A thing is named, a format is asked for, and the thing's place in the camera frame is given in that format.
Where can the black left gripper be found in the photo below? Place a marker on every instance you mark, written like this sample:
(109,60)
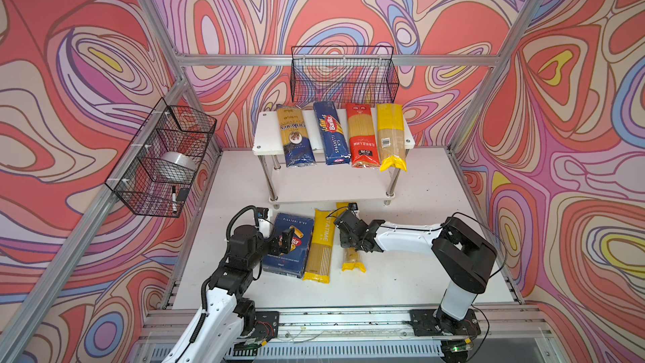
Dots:
(284,244)

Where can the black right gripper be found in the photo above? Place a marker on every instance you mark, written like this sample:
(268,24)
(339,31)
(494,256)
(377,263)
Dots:
(343,243)

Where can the yellow pastatime spaghetti bag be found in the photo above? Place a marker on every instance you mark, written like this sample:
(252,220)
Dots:
(351,259)
(318,268)

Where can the red spaghetti bag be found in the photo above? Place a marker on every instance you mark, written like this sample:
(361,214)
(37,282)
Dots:
(362,137)

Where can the blue Barilla spaghetti box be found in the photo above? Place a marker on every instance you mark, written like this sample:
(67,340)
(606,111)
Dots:
(336,149)

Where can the dark blue spaghetti bag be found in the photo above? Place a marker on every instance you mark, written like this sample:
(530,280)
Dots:
(296,144)

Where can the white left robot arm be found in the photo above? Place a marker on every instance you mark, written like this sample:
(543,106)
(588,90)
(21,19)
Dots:
(226,320)

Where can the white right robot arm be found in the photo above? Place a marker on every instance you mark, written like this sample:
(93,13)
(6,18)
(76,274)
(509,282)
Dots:
(466,256)

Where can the white two-tier shelf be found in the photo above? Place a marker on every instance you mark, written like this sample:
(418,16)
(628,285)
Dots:
(319,182)

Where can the black marker pen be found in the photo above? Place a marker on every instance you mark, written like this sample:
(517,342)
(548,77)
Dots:
(173,200)

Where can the silver tape roll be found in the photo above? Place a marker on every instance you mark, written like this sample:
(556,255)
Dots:
(176,167)

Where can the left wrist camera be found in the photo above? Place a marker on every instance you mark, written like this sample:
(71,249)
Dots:
(263,216)

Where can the black wire basket left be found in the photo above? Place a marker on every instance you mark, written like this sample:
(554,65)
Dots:
(136,183)

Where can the black wire basket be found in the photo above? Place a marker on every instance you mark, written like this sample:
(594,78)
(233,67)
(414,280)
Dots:
(136,183)
(341,74)

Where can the black wire basket back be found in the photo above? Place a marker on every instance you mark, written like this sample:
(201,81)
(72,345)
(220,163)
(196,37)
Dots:
(341,74)

